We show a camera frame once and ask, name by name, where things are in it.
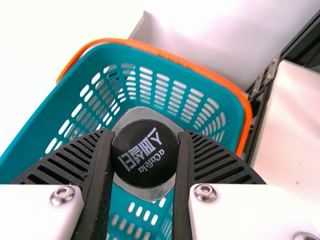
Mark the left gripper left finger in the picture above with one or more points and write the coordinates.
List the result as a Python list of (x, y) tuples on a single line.
[(82, 160)]

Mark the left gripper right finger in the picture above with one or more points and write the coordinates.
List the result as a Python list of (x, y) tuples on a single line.
[(212, 162)]

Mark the dark coffee bottle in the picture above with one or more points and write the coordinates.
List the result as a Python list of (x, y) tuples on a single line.
[(145, 155)]

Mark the teal shopping basket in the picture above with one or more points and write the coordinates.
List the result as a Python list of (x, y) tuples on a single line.
[(162, 82)]

